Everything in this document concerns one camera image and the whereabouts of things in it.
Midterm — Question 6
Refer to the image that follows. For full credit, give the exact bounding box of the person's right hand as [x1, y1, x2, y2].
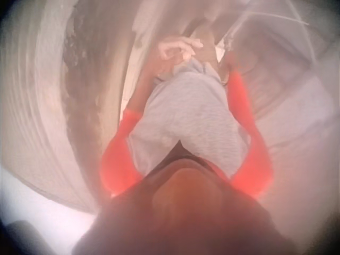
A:
[224, 52, 240, 77]

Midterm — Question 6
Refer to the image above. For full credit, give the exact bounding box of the person's left hand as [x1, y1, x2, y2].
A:
[156, 36, 205, 77]

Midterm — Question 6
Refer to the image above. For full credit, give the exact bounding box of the white translucent umbrella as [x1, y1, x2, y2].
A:
[228, 0, 330, 70]

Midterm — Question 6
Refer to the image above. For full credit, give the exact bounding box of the grey corrugated sheet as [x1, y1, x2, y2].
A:
[6, 0, 107, 212]

